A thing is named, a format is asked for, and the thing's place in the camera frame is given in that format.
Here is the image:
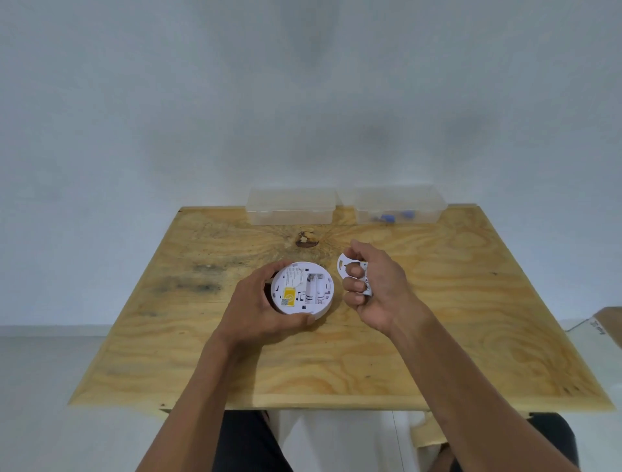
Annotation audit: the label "white round mounting plate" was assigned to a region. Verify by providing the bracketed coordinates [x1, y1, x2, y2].
[337, 250, 374, 298]

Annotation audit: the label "person's left forearm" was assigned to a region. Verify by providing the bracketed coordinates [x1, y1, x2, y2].
[140, 334, 249, 472]

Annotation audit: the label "black trousers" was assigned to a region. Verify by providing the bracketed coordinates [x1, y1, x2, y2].
[213, 411, 580, 472]

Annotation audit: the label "brown cardboard box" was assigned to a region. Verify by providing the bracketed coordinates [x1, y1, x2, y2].
[590, 306, 622, 349]

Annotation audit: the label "white round smoke detector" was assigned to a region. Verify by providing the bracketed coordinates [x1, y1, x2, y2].
[270, 261, 335, 321]

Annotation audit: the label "blue small parts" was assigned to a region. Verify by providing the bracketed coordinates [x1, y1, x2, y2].
[371, 210, 417, 225]

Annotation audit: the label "person's left hand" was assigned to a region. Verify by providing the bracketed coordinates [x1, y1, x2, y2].
[214, 263, 317, 357]

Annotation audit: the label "person's right hand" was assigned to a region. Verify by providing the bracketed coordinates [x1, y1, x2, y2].
[343, 240, 432, 337]

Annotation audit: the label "clear plastic storage box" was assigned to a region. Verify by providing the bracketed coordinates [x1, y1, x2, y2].
[353, 184, 448, 225]
[245, 188, 339, 226]

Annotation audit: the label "person's right forearm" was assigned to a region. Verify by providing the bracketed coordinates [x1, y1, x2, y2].
[389, 310, 580, 472]

